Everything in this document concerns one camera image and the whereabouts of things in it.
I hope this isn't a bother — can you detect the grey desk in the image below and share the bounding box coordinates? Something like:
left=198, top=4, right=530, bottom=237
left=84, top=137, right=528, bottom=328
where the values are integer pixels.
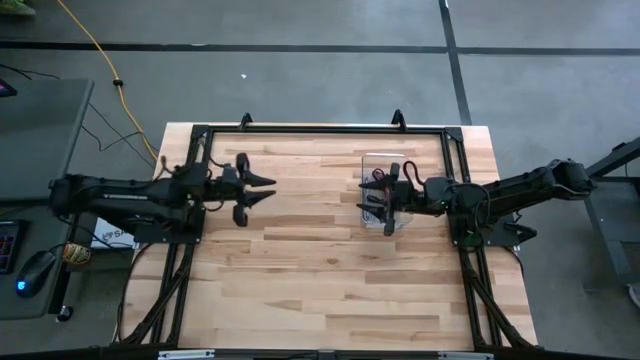
left=0, top=77, right=95, bottom=321

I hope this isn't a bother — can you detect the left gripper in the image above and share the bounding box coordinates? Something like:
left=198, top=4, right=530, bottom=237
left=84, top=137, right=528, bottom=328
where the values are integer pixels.
left=212, top=152, right=278, bottom=229

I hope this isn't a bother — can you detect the black side table frame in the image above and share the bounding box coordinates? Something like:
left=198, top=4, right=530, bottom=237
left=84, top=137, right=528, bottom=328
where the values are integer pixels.
left=579, top=135, right=640, bottom=281

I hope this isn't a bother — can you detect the black aluminium table frame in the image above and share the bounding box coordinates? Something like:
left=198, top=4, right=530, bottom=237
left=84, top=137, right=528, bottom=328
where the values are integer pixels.
left=119, top=124, right=534, bottom=351

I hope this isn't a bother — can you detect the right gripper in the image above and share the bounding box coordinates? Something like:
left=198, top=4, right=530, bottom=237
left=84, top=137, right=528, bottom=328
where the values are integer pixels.
left=356, top=162, right=425, bottom=237

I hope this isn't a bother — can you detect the clear plastic organizer bin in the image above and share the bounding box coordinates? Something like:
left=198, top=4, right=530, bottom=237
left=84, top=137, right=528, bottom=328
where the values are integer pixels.
left=359, top=152, right=417, bottom=230

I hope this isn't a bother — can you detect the yellow extension cord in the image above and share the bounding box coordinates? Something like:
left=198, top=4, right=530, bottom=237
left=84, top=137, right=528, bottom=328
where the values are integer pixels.
left=55, top=0, right=161, bottom=164

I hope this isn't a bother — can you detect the black computer mouse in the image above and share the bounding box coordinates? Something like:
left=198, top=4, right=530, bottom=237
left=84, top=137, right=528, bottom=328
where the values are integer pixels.
left=14, top=249, right=57, bottom=300

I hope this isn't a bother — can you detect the black keyboard with lit keys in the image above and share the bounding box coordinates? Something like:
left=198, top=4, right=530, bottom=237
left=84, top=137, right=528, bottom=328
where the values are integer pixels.
left=0, top=219, right=24, bottom=275

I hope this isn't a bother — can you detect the white printed cardboard box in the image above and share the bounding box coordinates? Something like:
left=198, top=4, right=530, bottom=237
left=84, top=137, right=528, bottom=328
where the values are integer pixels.
left=91, top=217, right=139, bottom=250

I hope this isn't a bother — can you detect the silver metal bracket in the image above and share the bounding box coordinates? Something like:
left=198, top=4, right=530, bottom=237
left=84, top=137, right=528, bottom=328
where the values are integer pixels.
left=437, top=352, right=495, bottom=360
left=157, top=349, right=216, bottom=360

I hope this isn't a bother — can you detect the yellow printed can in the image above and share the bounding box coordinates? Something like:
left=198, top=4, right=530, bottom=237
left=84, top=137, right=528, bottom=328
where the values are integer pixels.
left=62, top=242, right=93, bottom=266

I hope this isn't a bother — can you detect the green shoe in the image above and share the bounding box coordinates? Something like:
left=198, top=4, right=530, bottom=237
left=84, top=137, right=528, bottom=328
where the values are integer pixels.
left=0, top=0, right=37, bottom=16

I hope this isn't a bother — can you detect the thin black floor cable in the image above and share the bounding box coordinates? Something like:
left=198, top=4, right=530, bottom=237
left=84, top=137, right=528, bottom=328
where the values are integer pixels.
left=0, top=63, right=156, bottom=169

